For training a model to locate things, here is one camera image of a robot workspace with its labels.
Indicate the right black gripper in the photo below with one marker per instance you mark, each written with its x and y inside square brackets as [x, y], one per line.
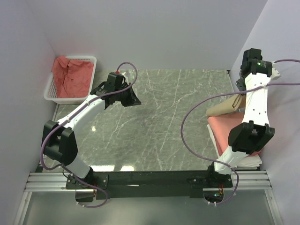
[240, 85]

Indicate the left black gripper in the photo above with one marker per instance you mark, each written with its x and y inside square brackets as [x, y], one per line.
[132, 101]

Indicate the beige t shirt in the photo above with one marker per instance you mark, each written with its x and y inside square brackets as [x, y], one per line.
[229, 105]

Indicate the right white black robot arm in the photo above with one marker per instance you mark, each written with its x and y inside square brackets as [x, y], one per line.
[254, 131]

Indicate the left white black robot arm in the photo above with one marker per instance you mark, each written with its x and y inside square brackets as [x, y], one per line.
[59, 141]

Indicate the crumpled pink t shirt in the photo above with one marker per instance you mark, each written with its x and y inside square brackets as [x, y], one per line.
[72, 77]

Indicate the folded pink t shirt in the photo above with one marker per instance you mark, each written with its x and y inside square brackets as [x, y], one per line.
[221, 126]

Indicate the white plastic basket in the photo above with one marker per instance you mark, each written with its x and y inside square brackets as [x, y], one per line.
[50, 93]

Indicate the black base beam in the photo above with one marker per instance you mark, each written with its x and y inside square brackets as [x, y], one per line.
[107, 185]

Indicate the folded white t shirt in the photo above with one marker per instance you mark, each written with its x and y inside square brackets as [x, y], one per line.
[249, 162]

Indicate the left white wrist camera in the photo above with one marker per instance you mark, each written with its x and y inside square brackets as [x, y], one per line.
[126, 74]

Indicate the aluminium rail frame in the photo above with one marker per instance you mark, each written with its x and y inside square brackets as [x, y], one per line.
[56, 182]

